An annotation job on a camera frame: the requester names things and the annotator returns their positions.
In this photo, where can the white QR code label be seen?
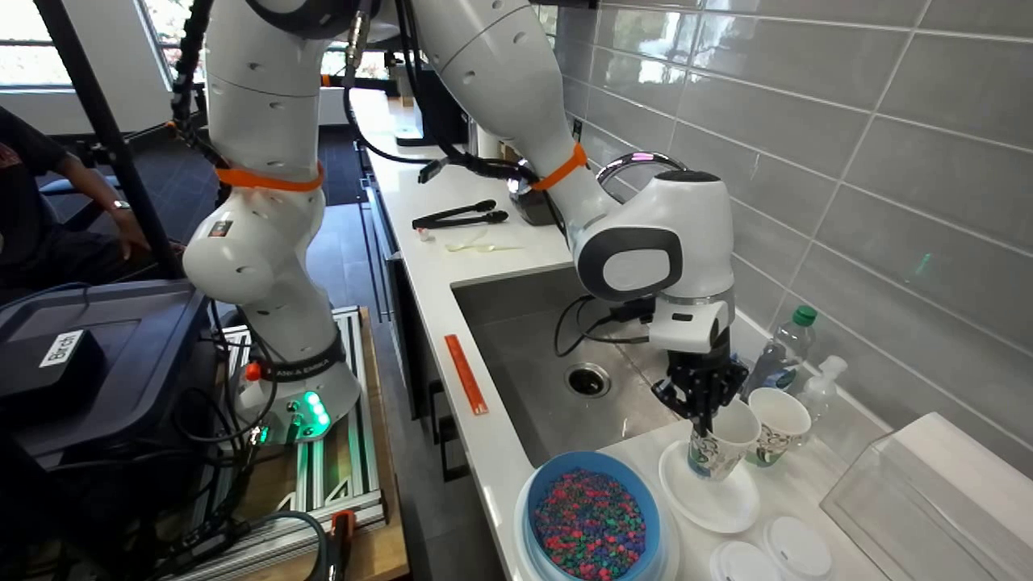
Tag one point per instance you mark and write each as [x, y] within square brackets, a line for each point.
[61, 345]

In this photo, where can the white cup lid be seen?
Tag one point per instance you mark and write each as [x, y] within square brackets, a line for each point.
[798, 548]
[743, 564]

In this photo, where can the person dark clothed body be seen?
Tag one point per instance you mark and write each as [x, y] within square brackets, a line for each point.
[34, 215]

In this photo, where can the aluminium profile frame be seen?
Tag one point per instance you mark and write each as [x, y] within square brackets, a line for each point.
[325, 471]

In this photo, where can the black slanted pole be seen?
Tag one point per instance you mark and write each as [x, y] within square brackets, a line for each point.
[109, 139]

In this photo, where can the person forearm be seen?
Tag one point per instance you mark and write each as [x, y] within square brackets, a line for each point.
[92, 179]

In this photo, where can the cream plastic utensil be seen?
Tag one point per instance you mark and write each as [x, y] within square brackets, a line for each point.
[472, 247]

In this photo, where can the clear plastic box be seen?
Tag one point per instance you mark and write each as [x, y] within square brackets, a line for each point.
[937, 506]

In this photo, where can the clear pump bottle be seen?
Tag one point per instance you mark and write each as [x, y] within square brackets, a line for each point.
[829, 389]

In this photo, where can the stainless steel sink basin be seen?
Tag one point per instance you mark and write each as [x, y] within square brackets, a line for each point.
[519, 343]

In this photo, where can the black storage tote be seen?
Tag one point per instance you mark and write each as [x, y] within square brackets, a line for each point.
[97, 407]

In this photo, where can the black sink drain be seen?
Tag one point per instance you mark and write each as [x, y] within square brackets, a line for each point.
[589, 380]

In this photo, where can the patterned paper cup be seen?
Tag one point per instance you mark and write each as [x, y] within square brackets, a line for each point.
[719, 442]
[776, 425]

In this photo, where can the person hand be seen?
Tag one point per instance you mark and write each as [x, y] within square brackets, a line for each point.
[130, 231]

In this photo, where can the black glossy appliance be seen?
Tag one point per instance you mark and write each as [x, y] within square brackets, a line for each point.
[533, 204]

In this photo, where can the small white plate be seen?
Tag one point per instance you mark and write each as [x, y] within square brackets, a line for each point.
[712, 506]

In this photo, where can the blue bowl of beads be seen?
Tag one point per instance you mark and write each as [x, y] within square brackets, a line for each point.
[589, 522]

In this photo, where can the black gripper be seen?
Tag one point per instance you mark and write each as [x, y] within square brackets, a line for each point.
[704, 377]

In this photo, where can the green-capped dish soap bottle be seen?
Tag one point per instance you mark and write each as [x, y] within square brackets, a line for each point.
[780, 356]

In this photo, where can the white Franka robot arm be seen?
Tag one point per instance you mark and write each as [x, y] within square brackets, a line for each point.
[269, 269]

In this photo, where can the tall chrome faucet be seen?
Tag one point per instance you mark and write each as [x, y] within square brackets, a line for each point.
[647, 161]

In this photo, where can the black device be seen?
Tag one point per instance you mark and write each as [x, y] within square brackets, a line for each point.
[440, 107]

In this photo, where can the black tongs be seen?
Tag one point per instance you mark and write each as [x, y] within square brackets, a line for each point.
[457, 215]

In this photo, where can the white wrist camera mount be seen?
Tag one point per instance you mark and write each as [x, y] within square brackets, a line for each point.
[689, 324]

